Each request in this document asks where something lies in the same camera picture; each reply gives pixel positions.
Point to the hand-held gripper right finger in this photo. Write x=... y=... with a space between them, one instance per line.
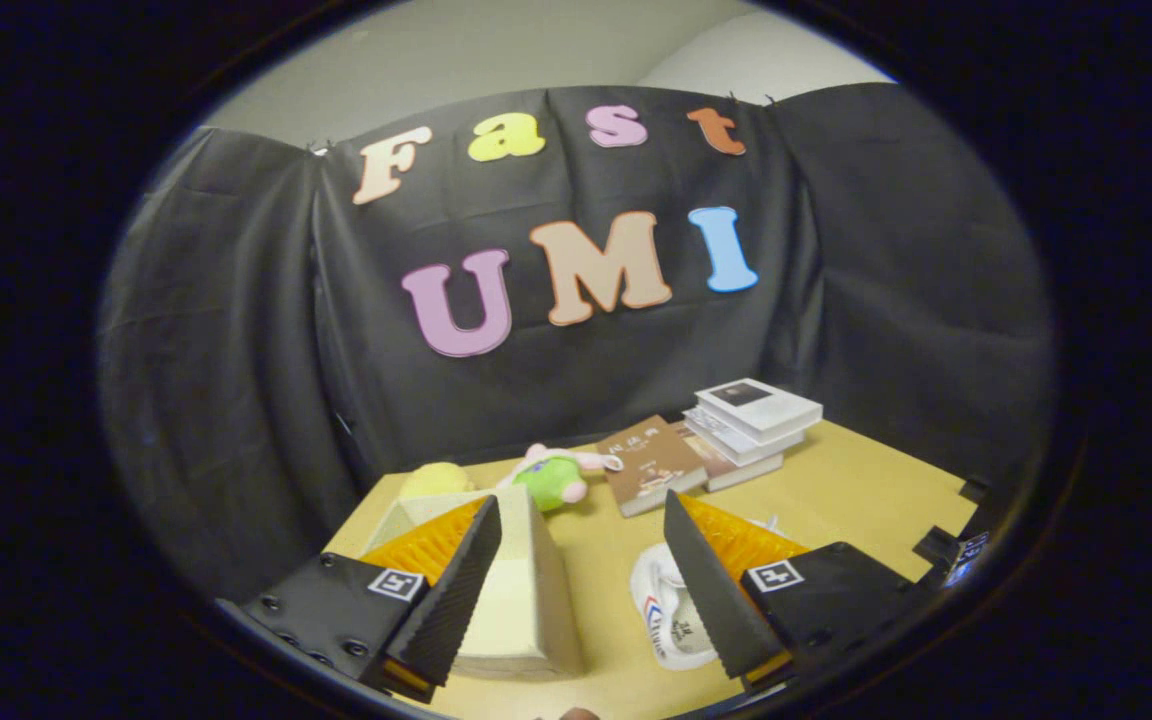
x=711 y=590

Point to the plain white book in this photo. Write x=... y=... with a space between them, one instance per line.
x=726 y=440

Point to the laptop screen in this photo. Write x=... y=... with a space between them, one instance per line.
x=968 y=560

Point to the black backdrop cloth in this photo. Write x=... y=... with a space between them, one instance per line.
x=586 y=390

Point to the brown illustrated book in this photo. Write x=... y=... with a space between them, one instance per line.
x=651 y=460

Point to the green plush toy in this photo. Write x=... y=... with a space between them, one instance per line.
x=548 y=480

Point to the white canvas shoe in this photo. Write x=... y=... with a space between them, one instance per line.
x=671 y=630

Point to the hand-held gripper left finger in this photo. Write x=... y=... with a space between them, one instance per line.
x=456 y=600

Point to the brown book under stack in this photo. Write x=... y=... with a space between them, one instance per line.
x=736 y=472

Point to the yellow plush toy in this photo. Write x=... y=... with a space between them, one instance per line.
x=434 y=480

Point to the beige fabric storage box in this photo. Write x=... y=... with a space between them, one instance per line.
x=526 y=600

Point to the black table clamp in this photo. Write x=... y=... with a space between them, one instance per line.
x=974 y=490
x=933 y=547

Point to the white book with dark photo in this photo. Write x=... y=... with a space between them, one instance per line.
x=756 y=405

